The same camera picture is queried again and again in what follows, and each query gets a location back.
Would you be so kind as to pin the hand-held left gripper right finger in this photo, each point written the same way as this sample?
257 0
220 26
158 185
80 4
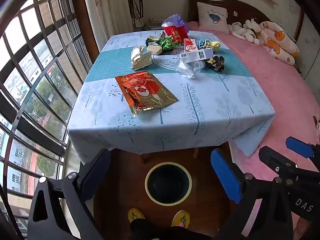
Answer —
225 177

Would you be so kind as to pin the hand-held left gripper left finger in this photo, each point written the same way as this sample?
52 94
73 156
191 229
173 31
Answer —
96 170

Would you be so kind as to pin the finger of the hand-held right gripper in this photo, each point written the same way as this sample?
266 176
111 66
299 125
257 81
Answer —
277 161
297 147

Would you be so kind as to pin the dark trash bin cream rim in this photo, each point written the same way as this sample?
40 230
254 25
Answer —
168 185

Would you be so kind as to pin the red gold foil packet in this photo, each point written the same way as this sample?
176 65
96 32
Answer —
142 90

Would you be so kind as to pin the beige paper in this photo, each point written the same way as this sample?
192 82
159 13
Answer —
140 60

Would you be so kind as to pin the white labelled box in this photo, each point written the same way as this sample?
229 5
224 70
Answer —
197 55

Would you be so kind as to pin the red paper bag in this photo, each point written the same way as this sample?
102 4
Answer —
176 33

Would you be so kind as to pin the purple plastic bag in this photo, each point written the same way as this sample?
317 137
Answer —
172 20

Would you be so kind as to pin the pink bed blanket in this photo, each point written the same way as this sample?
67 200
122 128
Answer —
275 92

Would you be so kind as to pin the yellow slipper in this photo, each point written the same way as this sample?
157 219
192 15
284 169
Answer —
136 216
180 218

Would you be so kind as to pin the blue tree print tablecloth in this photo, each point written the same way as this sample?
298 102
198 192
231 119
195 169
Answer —
200 110

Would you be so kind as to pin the person's black pants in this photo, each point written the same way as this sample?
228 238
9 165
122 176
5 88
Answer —
150 230

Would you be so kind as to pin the bear print long pillow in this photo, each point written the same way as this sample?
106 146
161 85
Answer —
277 42

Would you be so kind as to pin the black gold crumpled wrapper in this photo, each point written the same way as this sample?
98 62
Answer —
215 63

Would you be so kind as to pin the clear plastic wrapper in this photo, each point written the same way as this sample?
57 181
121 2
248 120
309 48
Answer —
186 70

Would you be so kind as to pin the white plush toy yellow flower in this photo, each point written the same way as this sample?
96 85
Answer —
250 33

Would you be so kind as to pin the yellow wrapper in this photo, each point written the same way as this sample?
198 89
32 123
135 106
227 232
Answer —
215 45

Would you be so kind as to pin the white plush toy green patch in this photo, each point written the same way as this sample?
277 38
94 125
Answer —
236 28

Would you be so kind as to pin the cream small box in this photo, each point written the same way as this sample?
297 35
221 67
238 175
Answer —
154 50

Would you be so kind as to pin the blue face mask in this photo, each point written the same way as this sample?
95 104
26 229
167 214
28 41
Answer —
201 42

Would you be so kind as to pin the red milk carton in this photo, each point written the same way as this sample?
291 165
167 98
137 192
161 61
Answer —
190 44

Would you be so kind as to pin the small green box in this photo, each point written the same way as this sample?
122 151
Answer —
152 38

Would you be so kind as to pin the green crumpled wrapper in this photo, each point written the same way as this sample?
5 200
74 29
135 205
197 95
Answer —
168 42

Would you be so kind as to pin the dark wooden headboard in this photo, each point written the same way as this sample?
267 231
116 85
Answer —
240 10

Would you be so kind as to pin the cream handbag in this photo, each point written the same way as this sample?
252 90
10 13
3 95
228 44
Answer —
138 23

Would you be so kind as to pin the white printed cushion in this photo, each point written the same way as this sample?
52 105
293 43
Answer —
212 17

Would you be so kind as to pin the stack of books and papers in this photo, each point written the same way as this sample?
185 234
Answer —
153 24

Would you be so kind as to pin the cream floral curtain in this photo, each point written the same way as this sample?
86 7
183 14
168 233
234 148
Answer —
110 10

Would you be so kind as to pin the window with dark grid frame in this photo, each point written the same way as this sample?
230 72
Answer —
37 80

